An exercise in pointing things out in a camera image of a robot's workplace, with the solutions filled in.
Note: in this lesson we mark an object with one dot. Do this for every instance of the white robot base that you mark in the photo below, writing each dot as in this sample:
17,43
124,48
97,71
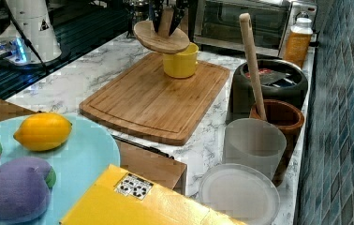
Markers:
29,41

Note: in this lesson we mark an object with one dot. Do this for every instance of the frosted plastic cup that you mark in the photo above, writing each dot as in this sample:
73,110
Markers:
254,143

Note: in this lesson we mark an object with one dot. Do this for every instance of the brown wooden mortar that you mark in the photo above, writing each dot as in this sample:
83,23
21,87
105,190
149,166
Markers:
289,120

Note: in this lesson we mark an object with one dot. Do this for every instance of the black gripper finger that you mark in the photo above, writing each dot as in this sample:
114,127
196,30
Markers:
178,13
156,12

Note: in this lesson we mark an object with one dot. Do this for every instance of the orange juice bottle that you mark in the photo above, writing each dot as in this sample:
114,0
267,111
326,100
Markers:
298,41

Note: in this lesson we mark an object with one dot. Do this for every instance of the bamboo cutting board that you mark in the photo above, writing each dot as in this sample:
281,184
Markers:
145,102

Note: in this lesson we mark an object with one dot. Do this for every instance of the frosted plastic lid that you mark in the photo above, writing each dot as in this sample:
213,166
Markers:
241,193

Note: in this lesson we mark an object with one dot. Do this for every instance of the light blue plate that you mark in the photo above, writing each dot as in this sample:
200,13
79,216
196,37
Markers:
78,162

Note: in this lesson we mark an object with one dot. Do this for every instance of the purple toy eggplant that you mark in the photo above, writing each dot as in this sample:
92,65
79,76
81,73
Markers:
25,189

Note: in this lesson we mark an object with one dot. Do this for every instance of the silver toaster oven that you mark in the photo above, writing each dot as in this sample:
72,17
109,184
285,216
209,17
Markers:
218,23

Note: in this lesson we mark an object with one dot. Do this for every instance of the yellow cardboard box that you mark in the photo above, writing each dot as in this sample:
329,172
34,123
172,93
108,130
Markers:
119,197

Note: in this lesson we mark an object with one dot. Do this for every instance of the black tea container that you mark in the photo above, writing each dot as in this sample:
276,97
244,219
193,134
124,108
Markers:
279,80

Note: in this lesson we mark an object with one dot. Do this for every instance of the yellow cup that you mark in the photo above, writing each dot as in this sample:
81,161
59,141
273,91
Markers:
182,64

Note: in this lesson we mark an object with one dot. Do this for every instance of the yellow toy lemon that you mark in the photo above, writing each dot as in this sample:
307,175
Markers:
43,131

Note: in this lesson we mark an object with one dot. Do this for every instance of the glass french press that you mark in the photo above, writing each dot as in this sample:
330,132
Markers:
137,11

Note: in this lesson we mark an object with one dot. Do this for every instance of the wooden pestle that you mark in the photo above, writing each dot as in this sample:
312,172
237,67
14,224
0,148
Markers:
252,62

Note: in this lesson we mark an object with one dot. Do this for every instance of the round wooden lid with knob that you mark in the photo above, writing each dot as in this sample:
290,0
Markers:
161,41

